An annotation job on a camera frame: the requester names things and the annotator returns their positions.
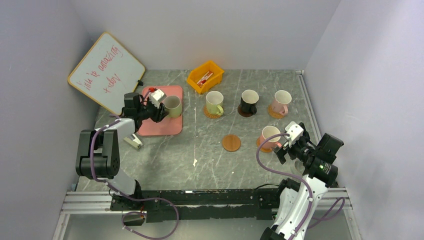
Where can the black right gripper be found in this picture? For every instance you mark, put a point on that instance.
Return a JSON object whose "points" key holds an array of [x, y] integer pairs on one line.
{"points": [[305, 138]]}

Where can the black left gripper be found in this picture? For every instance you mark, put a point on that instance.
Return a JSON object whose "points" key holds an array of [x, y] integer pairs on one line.
{"points": [[159, 112]]}

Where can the pink mug white inside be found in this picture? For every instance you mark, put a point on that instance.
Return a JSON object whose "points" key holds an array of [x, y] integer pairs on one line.
{"points": [[282, 99]]}

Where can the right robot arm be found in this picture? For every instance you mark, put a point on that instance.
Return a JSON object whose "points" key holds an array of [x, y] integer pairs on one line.
{"points": [[300, 195]]}

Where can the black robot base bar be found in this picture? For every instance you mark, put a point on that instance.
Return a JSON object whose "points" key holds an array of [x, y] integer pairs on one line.
{"points": [[166, 205]]}

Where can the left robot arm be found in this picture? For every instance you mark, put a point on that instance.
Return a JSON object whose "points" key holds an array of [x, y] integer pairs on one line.
{"points": [[98, 155]]}

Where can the orange patterned coaster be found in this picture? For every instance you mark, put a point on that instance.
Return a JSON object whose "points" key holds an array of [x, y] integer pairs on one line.
{"points": [[274, 114], [264, 150]]}

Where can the light wooden round coaster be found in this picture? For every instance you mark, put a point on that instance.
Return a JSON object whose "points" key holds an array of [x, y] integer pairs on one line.
{"points": [[231, 142]]}

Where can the dark brown wooden coaster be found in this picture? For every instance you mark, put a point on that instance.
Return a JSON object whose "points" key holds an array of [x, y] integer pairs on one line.
{"points": [[244, 114]]}

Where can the woven rattan coaster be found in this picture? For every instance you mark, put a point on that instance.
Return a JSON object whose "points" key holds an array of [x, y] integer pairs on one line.
{"points": [[212, 116]]}

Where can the pink plastic tray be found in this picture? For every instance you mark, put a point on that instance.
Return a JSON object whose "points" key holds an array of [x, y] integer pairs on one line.
{"points": [[168, 126]]}

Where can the red white marker pens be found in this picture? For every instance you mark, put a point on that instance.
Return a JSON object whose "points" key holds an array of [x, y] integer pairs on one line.
{"points": [[202, 81]]}

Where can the yellow plastic bin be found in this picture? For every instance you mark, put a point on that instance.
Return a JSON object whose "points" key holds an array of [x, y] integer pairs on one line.
{"points": [[200, 71]]}

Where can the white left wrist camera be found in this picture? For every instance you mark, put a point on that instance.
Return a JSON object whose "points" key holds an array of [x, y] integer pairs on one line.
{"points": [[156, 96]]}

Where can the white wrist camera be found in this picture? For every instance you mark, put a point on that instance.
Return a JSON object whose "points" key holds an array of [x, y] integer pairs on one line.
{"points": [[156, 96], [294, 131]]}

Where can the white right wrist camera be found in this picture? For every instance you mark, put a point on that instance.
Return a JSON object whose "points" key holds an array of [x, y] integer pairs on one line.
{"points": [[294, 131]]}

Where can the whiteboard with yellow frame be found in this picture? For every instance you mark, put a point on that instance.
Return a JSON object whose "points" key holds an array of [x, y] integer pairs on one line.
{"points": [[106, 73]]}

